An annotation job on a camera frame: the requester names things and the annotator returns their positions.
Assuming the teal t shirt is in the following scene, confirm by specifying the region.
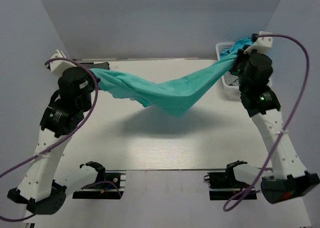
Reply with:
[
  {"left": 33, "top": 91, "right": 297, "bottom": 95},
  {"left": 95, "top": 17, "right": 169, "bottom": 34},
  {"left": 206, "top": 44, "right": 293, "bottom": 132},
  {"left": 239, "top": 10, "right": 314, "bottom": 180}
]
[{"left": 91, "top": 61, "right": 224, "bottom": 117}]

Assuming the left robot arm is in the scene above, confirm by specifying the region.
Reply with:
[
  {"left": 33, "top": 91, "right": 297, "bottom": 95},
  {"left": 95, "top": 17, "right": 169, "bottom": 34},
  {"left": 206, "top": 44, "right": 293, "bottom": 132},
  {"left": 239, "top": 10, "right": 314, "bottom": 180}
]
[{"left": 7, "top": 67, "right": 106, "bottom": 215}]

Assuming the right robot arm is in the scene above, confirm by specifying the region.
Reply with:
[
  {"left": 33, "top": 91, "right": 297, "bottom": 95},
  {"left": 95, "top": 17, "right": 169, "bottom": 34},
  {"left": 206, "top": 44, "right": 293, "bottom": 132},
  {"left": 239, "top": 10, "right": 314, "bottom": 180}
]
[{"left": 225, "top": 49, "right": 320, "bottom": 204}]

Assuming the grey cloth in basket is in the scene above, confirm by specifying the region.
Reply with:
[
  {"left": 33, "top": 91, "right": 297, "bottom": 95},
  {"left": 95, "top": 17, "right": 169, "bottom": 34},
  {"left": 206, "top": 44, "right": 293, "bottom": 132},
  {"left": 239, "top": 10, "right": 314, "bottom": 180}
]
[{"left": 223, "top": 72, "right": 239, "bottom": 86}]

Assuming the light blue t shirt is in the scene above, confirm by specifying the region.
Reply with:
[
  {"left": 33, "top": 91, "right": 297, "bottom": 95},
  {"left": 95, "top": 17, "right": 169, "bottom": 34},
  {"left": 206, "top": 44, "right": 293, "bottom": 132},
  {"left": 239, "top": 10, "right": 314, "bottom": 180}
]
[{"left": 219, "top": 37, "right": 253, "bottom": 58}]

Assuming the folded dark green t shirt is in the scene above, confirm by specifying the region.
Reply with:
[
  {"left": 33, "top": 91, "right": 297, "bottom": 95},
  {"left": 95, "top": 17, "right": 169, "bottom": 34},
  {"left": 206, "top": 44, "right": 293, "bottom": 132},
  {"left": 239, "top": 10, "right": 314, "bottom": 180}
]
[{"left": 81, "top": 62, "right": 110, "bottom": 70}]

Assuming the white plastic basket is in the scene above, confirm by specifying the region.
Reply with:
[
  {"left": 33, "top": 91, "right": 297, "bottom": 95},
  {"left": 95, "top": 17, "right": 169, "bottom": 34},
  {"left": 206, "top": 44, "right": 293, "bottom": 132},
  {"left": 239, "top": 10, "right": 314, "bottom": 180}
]
[{"left": 215, "top": 42, "right": 239, "bottom": 93}]

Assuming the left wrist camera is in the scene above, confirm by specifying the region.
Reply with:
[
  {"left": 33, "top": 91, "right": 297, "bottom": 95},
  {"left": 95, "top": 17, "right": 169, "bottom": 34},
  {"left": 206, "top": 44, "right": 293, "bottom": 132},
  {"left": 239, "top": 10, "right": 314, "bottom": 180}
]
[{"left": 45, "top": 50, "right": 75, "bottom": 77}]

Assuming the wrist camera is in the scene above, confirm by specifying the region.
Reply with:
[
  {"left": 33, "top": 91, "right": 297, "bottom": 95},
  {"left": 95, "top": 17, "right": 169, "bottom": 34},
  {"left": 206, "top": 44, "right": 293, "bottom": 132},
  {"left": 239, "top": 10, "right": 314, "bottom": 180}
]
[
  {"left": 45, "top": 50, "right": 75, "bottom": 77},
  {"left": 244, "top": 31, "right": 273, "bottom": 55}
]

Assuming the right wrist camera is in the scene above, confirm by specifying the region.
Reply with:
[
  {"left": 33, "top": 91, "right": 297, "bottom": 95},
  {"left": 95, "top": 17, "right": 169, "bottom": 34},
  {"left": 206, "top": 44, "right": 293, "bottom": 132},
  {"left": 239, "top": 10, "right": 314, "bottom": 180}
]
[{"left": 244, "top": 31, "right": 273, "bottom": 55}]

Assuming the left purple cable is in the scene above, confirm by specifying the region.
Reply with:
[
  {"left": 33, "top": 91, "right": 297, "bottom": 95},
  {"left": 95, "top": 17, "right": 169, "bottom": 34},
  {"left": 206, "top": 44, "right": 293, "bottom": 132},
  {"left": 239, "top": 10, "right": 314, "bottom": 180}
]
[{"left": 0, "top": 58, "right": 124, "bottom": 222}]

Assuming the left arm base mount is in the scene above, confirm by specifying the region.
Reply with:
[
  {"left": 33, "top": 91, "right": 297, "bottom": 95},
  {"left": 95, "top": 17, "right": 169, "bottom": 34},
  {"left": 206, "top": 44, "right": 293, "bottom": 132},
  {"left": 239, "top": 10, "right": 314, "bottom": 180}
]
[{"left": 72, "top": 171, "right": 126, "bottom": 200}]

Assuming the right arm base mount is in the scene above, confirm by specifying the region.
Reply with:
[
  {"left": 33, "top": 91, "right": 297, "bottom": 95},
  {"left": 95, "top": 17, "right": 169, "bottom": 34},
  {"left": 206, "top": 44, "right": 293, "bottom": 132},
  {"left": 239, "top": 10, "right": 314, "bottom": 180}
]
[{"left": 203, "top": 170, "right": 249, "bottom": 201}]

